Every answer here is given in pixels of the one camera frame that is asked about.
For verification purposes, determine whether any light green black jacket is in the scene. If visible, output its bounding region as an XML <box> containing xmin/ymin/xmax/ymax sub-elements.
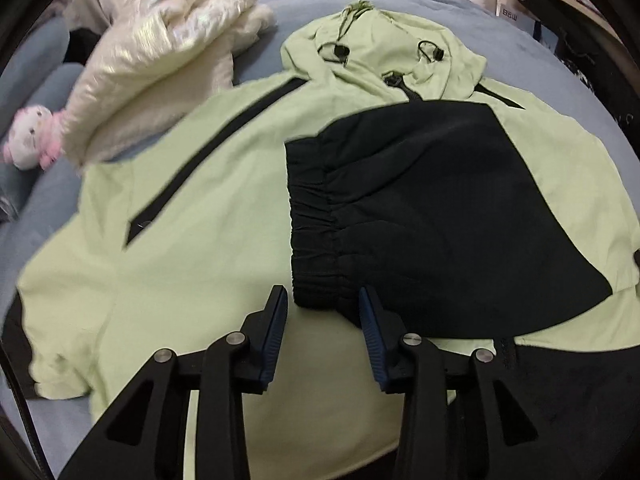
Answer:
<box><xmin>12</xmin><ymin>1</ymin><xmax>639</xmax><ymax>479</ymax></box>

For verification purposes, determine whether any cream white puffer jacket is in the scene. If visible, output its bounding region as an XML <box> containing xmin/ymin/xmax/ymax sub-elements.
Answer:
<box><xmin>62</xmin><ymin>0</ymin><xmax>274</xmax><ymax>168</ymax></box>

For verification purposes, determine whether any pink white cat plush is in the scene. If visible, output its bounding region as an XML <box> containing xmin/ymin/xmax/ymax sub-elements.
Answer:
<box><xmin>2</xmin><ymin>105</ymin><xmax>64</xmax><ymax>171</ymax></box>

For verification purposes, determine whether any lower blue rolled pillow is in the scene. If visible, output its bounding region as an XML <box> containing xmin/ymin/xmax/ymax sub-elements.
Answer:
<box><xmin>1</xmin><ymin>63</ymin><xmax>84</xmax><ymax>209</ymax></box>

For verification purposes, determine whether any blue rolled pillow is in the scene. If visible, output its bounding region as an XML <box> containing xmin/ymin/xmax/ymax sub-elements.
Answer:
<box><xmin>1</xmin><ymin>63</ymin><xmax>84</xmax><ymax>209</ymax></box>
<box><xmin>0</xmin><ymin>16</ymin><xmax>70</xmax><ymax>136</ymax></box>

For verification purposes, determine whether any blue plush bed blanket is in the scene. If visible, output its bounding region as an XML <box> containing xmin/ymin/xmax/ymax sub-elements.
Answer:
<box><xmin>0</xmin><ymin>0</ymin><xmax>640</xmax><ymax>470</ymax></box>

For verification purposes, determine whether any upper blue rolled pillow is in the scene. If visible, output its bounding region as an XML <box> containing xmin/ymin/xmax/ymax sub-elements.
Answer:
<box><xmin>0</xmin><ymin>16</ymin><xmax>70</xmax><ymax>136</ymax></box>

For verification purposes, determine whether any black garment by pillows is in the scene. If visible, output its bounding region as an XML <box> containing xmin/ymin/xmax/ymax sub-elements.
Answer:
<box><xmin>63</xmin><ymin>27</ymin><xmax>101</xmax><ymax>65</ymax></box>

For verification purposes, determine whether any wooden bookshelf desk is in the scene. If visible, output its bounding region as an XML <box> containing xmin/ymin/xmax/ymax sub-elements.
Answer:
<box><xmin>514</xmin><ymin>0</ymin><xmax>640</xmax><ymax>61</ymax></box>

